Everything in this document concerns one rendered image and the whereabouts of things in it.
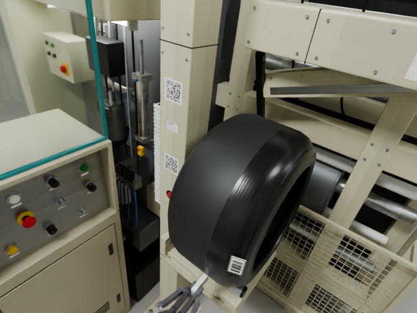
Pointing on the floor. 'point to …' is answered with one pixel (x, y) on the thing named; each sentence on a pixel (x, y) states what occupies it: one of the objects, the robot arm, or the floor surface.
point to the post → (203, 56)
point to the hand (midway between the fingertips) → (199, 284)
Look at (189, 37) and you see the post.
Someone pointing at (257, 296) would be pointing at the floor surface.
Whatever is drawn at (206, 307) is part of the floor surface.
